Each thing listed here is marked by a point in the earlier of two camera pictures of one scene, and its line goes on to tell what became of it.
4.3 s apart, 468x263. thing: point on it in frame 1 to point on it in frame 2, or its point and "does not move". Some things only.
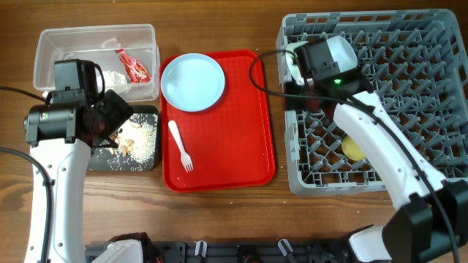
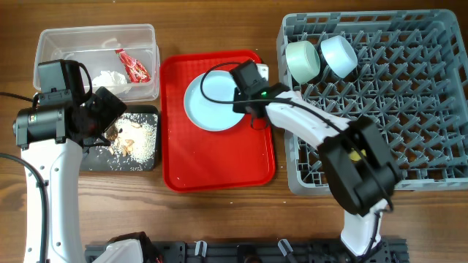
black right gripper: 292,104 to 238,106
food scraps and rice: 137,144 does not move
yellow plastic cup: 352,150 does not move
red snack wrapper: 135,71 does not move
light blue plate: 192,82 to 208,101
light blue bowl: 344,52 does not move
